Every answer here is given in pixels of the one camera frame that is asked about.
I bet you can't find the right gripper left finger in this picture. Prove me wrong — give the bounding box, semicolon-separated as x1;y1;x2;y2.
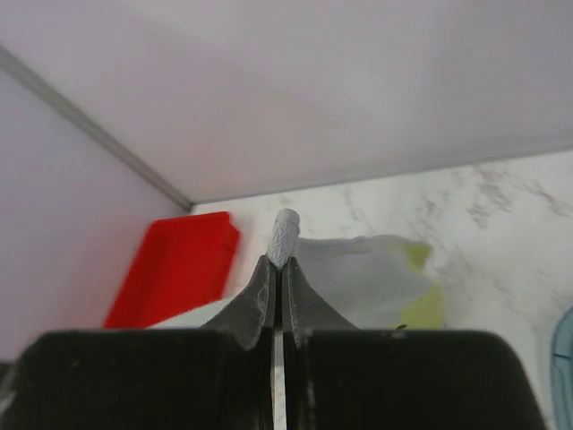
196;255;274;349

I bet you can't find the red plastic bin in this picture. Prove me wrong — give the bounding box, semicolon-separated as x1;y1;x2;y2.
103;211;241;329

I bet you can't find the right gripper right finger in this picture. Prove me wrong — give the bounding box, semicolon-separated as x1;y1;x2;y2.
284;257;356;348

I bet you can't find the left aluminium frame post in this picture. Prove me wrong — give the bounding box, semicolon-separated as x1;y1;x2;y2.
1;45;193;212

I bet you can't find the grey frog towel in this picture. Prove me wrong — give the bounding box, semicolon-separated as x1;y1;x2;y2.
147;208;445;331

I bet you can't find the blue transparent plastic tub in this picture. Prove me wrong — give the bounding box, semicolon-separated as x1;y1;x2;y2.
550;308;573;430

